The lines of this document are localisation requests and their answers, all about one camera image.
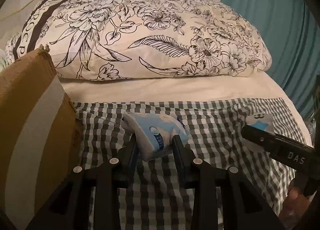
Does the teal curtain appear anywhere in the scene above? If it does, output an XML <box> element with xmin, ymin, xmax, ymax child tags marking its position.
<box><xmin>221</xmin><ymin>0</ymin><xmax>320</xmax><ymax>120</ymax></box>

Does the floral pillow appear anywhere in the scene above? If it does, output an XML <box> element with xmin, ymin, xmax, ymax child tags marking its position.
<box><xmin>5</xmin><ymin>0</ymin><xmax>273</xmax><ymax>81</ymax></box>

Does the grey checkered cloth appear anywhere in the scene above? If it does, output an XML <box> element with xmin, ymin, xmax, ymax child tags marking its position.
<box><xmin>72</xmin><ymin>98</ymin><xmax>308</xmax><ymax>230</ymax></box>

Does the white bear-print packet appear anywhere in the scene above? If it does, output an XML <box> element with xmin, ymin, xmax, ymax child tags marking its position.
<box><xmin>244</xmin><ymin>113</ymin><xmax>275</xmax><ymax>153</ymax></box>

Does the cream bed sheet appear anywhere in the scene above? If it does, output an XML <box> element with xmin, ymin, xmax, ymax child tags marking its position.
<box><xmin>59</xmin><ymin>71</ymin><xmax>313</xmax><ymax>145</ymax></box>

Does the blue white tissue pack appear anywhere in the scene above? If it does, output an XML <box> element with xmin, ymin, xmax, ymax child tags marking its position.
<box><xmin>122</xmin><ymin>111</ymin><xmax>189</xmax><ymax>162</ymax></box>

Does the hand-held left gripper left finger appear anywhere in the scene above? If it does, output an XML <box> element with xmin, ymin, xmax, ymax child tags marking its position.
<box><xmin>26</xmin><ymin>135</ymin><xmax>139</xmax><ymax>230</ymax></box>

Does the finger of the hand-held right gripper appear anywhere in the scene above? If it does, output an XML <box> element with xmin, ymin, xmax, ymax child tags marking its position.
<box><xmin>241</xmin><ymin>124</ymin><xmax>276</xmax><ymax>151</ymax></box>

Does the brown cardboard box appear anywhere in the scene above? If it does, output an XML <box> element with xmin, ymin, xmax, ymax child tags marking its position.
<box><xmin>0</xmin><ymin>49</ymin><xmax>84</xmax><ymax>228</ymax></box>

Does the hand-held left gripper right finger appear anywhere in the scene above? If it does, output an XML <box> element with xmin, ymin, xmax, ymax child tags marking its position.
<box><xmin>172</xmin><ymin>135</ymin><xmax>285</xmax><ymax>230</ymax></box>

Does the person's right hand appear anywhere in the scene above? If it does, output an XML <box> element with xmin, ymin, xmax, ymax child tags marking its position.
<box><xmin>279</xmin><ymin>187</ymin><xmax>313</xmax><ymax>223</ymax></box>

